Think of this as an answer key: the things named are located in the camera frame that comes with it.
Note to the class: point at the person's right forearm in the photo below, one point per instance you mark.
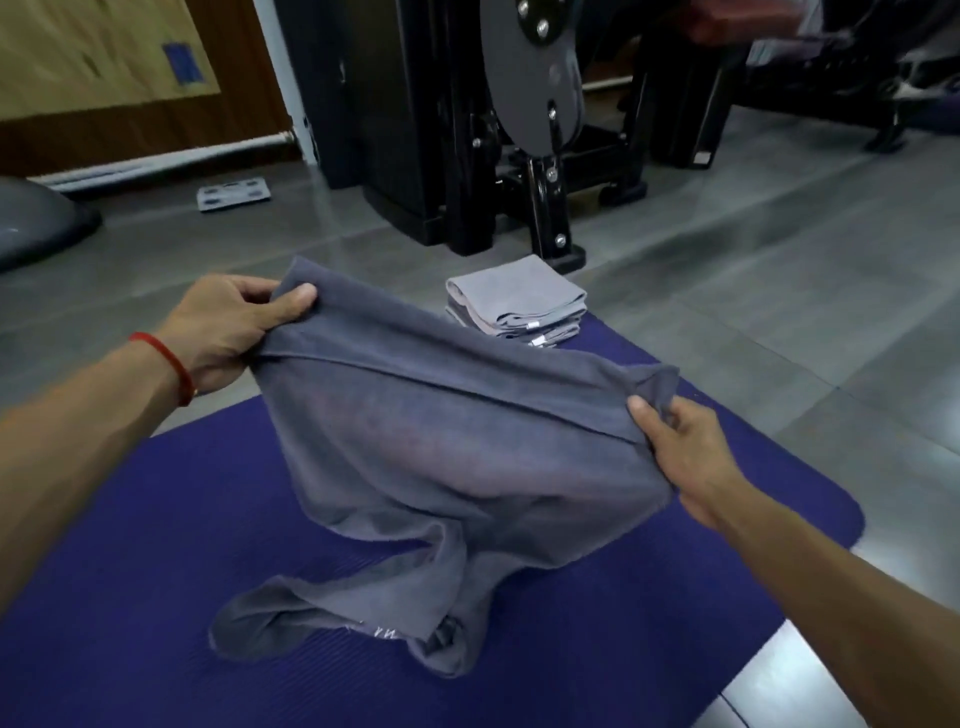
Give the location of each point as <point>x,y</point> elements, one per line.
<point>847,600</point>

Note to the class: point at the white bathroom scale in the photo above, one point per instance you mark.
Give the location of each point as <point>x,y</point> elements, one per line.
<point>234,194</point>

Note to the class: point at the white wall pipe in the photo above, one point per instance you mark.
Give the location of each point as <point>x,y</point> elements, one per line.
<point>165,161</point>

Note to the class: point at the purple ribbed mat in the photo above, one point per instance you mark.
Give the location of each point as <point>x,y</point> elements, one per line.
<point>675,585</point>

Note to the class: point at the black weight stack machine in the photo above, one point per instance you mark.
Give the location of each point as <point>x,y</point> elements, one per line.
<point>420,112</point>

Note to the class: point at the grey balance dome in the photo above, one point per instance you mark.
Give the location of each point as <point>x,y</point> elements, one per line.
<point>37,217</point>

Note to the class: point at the person's right hand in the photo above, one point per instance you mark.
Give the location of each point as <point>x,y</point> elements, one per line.
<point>690,457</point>

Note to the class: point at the white upright post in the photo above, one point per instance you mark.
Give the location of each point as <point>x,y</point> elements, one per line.
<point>289,82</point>

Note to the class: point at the person's left forearm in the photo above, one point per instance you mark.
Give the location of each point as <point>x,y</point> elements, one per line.
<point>75,450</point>

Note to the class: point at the person's left hand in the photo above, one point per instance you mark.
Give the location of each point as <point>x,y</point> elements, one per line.
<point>217,330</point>

